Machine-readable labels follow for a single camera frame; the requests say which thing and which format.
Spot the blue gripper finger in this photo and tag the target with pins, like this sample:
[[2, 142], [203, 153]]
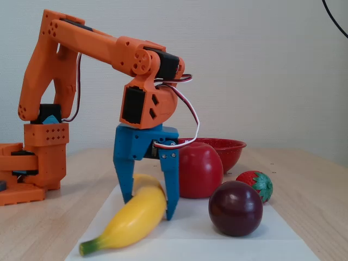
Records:
[[125, 176], [170, 179]]

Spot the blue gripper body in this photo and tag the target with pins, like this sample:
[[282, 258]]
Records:
[[136, 143]]

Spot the yellow toy banana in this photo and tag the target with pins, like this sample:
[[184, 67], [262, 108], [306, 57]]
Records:
[[136, 217]]

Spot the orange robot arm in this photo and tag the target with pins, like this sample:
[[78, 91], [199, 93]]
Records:
[[89, 43]]

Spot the orange robot base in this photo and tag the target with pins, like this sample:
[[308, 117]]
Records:
[[19, 193]]

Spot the red speckled bowl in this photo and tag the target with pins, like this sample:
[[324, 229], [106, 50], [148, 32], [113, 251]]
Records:
[[231, 152]]

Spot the red toy apple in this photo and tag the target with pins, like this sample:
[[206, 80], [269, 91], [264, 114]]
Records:
[[201, 174]]

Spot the white paper sheet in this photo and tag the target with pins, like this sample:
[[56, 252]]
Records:
[[195, 242]]

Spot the dark purple toy plum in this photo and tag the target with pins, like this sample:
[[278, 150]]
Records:
[[235, 209]]

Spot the red toy strawberry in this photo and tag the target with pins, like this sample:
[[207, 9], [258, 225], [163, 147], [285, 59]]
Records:
[[246, 177]]

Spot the dark blue table clamp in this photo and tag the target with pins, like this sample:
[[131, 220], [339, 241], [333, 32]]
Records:
[[2, 186]]

